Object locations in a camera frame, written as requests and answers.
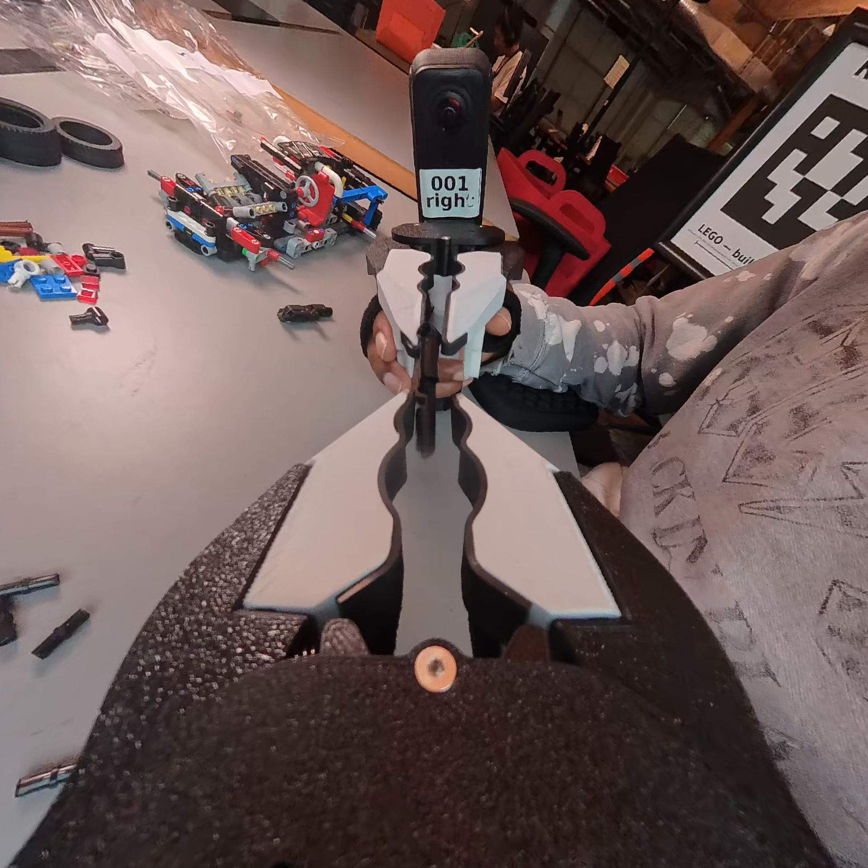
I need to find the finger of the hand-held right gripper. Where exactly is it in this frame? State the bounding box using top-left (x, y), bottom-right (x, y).
top-left (436, 251), bottom-right (509, 379)
top-left (376, 248), bottom-right (431, 375)

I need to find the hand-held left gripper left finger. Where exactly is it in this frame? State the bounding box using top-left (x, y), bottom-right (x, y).
top-left (242, 392), bottom-right (416, 656)

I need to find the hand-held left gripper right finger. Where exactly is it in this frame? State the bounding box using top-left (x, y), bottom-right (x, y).
top-left (453, 393), bottom-right (622, 657)

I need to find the black toy axle piece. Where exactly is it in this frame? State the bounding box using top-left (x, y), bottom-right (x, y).
top-left (412, 236), bottom-right (454, 457)

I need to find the person's right forearm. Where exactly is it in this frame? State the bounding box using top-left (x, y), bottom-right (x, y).
top-left (475, 210), bottom-right (868, 420)

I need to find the person's right hand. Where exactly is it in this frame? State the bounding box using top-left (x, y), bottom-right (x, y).
top-left (368, 307), bottom-right (514, 408)

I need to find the red chair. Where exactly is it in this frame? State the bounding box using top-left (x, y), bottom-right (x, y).
top-left (497, 148), bottom-right (569, 225)
top-left (514, 190), bottom-right (613, 287)

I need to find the orange box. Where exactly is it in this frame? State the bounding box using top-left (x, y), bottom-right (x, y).
top-left (375, 0), bottom-right (446, 63)

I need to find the black mesh chair seat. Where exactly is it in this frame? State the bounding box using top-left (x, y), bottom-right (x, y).
top-left (471, 374), bottom-right (602, 434)

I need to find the orange black striped bar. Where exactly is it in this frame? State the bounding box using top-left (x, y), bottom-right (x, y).
top-left (589, 247), bottom-right (653, 307)

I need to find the toy brick car chassis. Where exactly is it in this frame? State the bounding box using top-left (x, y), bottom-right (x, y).
top-left (148, 136), bottom-right (389, 272)

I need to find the person's torso in grey sweatshirt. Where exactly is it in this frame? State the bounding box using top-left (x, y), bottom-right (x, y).
top-left (620, 231), bottom-right (868, 868)

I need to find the clear plastic bag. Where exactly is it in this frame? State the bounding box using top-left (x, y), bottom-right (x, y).
top-left (0, 0), bottom-right (354, 179)

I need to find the white marker sign board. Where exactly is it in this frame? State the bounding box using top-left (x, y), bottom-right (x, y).
top-left (668, 26), bottom-right (868, 280)

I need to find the black rubber tire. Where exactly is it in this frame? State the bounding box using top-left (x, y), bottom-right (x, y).
top-left (0, 97), bottom-right (66, 168)
top-left (53, 118), bottom-right (126, 170)

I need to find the pile of colourful toy bricks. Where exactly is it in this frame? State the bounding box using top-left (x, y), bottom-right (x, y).
top-left (0, 220), bottom-right (103, 304)

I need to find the grey toy pin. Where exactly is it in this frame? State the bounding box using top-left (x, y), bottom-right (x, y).
top-left (14, 759), bottom-right (80, 798)

